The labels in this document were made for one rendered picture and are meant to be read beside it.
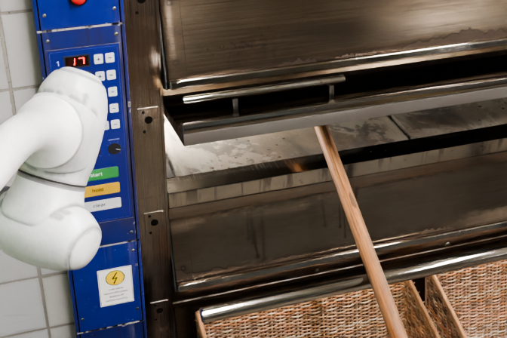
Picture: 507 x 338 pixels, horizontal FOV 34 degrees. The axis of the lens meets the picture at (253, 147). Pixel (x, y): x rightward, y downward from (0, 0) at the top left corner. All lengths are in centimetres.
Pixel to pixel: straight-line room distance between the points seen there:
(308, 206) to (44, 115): 96
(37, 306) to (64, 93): 82
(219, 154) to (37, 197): 79
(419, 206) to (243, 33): 69
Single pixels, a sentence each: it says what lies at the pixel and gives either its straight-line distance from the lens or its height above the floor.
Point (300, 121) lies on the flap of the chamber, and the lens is 162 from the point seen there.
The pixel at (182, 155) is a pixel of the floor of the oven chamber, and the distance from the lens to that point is 193.
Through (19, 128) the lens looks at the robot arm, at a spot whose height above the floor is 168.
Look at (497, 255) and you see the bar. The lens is 173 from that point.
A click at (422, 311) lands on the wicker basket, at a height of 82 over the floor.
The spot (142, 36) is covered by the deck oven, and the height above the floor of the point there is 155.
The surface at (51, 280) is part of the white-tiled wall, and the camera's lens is 189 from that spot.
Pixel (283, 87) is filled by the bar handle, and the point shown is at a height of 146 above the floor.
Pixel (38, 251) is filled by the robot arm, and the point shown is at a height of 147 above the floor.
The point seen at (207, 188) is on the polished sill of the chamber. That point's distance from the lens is 182.
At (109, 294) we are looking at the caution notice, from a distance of 190.
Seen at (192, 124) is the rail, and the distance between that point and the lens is 155.
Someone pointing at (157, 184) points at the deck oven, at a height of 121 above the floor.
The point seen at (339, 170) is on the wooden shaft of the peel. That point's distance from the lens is 175.
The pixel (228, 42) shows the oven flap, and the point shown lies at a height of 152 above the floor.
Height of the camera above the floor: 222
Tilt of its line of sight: 32 degrees down
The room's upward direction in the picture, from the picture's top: 1 degrees clockwise
